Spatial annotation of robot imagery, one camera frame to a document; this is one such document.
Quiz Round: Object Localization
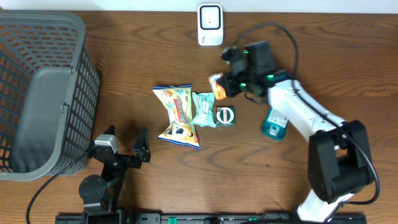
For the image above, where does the orange tissue pack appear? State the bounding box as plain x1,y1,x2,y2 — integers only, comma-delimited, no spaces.
208,73,226,100

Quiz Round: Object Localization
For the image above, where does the green round-logo box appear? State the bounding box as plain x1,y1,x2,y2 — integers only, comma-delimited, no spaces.
215,106,236,127

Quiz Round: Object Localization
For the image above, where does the teal wet wipes pack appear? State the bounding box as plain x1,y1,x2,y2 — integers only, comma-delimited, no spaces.
190,92,216,128

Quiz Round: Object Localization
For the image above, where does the blue mouthwash bottle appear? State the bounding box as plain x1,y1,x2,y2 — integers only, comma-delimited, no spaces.
261,108,289,141

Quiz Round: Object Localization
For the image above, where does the yellow snack bag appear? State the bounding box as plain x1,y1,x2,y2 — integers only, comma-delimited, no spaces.
152,84,200,149

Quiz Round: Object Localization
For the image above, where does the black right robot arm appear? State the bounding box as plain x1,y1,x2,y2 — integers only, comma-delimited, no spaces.
215,42,380,223

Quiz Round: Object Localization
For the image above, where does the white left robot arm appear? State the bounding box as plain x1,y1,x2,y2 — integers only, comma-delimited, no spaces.
79,125,151,223

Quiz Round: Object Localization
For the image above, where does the white barcode scanner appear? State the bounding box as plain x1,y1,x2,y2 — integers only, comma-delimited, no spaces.
197,3,224,46

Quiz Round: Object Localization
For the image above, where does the grey plastic shopping basket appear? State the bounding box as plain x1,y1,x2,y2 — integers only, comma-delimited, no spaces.
1,10,100,181

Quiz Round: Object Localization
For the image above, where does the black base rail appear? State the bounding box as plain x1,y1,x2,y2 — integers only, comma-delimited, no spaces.
55,212,368,224

